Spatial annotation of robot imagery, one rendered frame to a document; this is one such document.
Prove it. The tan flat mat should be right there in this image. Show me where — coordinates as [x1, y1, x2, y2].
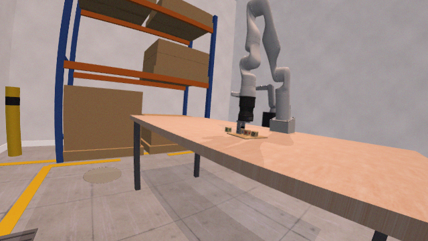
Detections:
[227, 133, 267, 139]

